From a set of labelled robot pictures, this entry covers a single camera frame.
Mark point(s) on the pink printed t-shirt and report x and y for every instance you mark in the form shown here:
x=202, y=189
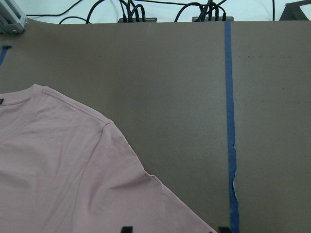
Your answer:
x=66, y=168

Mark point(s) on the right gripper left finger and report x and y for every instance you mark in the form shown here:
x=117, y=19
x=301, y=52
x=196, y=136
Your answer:
x=127, y=229

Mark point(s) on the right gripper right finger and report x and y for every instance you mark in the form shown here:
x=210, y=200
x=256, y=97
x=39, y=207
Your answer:
x=224, y=229

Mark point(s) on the aluminium frame post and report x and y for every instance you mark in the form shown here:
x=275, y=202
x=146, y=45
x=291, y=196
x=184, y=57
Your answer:
x=12, y=19

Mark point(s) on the right black usb hub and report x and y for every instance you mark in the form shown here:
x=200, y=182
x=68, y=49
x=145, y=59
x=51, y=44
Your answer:
x=213, y=19

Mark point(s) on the dark monitor stand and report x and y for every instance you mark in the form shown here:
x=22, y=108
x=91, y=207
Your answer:
x=299, y=10

